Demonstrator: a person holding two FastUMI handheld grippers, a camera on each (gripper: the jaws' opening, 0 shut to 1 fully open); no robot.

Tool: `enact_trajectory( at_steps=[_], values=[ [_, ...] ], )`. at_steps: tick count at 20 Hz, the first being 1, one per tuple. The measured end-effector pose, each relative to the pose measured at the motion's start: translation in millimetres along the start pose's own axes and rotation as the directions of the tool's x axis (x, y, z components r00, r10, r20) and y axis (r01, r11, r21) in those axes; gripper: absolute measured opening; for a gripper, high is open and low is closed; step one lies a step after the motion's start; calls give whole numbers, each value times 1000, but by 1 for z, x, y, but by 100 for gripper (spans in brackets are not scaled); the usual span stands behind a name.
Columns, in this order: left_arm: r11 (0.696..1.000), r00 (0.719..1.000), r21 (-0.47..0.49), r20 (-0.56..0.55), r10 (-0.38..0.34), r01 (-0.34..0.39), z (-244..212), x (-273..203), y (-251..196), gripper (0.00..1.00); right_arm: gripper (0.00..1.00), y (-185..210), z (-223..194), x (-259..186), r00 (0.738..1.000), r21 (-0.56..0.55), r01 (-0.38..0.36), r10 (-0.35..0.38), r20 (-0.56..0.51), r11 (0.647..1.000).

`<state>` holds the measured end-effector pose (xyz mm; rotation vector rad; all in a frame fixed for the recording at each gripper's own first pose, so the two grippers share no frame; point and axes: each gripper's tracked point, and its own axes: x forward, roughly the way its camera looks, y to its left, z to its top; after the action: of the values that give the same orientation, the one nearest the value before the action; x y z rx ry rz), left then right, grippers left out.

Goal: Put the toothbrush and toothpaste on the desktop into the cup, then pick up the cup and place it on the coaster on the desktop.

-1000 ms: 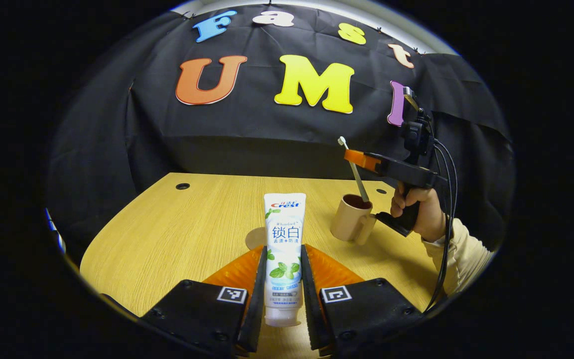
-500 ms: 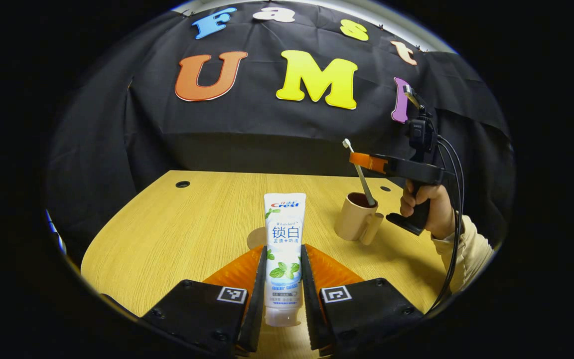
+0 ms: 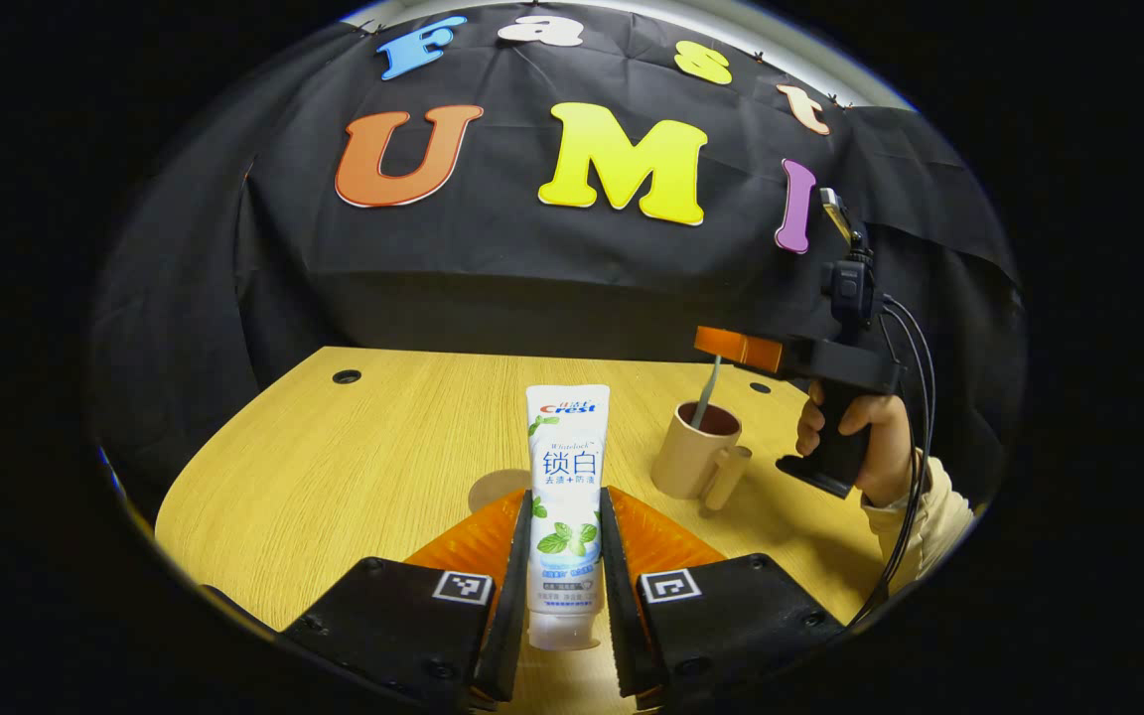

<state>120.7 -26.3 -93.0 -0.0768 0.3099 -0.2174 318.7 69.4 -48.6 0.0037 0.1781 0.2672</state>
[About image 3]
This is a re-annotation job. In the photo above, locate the round brown coaster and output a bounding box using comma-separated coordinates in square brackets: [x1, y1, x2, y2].
[468, 468, 533, 515]

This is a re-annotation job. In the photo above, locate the pale blue toothbrush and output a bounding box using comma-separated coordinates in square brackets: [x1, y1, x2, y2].
[688, 355, 723, 431]

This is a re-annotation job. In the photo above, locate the wooden desktop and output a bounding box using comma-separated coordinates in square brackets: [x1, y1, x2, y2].
[153, 346, 930, 715]

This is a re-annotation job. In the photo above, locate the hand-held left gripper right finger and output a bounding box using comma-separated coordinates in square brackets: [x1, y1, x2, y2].
[599, 485, 846, 701]

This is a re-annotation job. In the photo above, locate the black backdrop cloth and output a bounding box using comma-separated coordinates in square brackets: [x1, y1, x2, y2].
[90, 5, 1030, 498]

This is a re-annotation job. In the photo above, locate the white toothpaste tube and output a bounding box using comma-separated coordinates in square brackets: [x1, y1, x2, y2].
[524, 383, 612, 652]

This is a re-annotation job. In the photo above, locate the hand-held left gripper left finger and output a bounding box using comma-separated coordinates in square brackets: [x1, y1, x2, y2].
[279, 487, 533, 711]

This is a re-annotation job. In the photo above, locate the beige cup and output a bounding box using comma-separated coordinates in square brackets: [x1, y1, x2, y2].
[650, 400, 754, 513]

